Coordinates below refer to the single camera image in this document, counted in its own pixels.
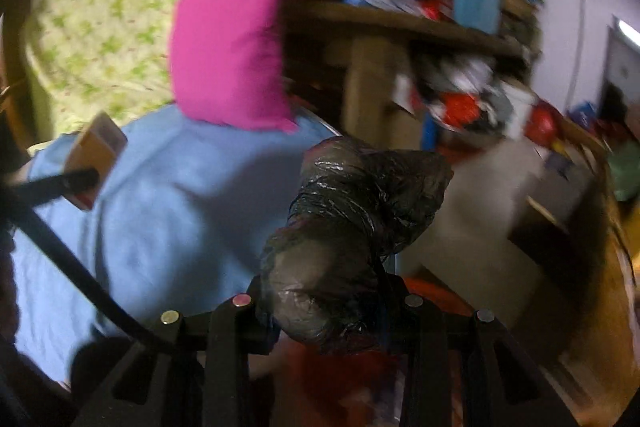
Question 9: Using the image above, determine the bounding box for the black cable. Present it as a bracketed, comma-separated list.
[0, 187, 176, 353]

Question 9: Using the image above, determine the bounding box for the black plastic bag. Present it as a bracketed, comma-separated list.
[257, 136, 455, 355]

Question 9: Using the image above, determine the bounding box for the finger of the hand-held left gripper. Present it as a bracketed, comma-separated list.
[10, 168, 101, 208]

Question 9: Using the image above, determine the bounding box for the wooden table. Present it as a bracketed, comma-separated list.
[510, 122, 640, 408]

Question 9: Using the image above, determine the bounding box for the white bucket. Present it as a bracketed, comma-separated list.
[500, 84, 536, 140]

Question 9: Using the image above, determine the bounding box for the blue plastic bag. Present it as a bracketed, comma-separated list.
[570, 102, 598, 124]

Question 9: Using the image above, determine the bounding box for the round red plastic bag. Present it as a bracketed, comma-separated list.
[530, 102, 562, 142]

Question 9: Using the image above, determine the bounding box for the pink pillow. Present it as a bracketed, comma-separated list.
[169, 0, 301, 135]

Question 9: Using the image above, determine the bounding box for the wooden shelf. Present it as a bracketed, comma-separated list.
[285, 0, 541, 148]

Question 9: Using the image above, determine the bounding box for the small cardboard box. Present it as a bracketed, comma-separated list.
[65, 111, 128, 212]

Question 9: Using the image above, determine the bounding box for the white plastic bag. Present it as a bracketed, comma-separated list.
[440, 57, 496, 92]

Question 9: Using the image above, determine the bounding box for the green cloth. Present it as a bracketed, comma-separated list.
[607, 142, 640, 202]

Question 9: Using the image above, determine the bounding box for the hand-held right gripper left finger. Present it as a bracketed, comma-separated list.
[75, 277, 281, 427]

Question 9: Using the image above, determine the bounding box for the blue bed sheet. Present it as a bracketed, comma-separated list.
[10, 104, 351, 383]

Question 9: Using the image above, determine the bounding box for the small red plastic bag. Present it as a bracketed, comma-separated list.
[440, 92, 483, 128]

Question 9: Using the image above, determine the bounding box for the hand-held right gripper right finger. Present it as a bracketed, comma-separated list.
[377, 277, 576, 427]

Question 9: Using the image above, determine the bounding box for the green floral quilt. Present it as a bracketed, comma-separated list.
[25, 0, 321, 142]

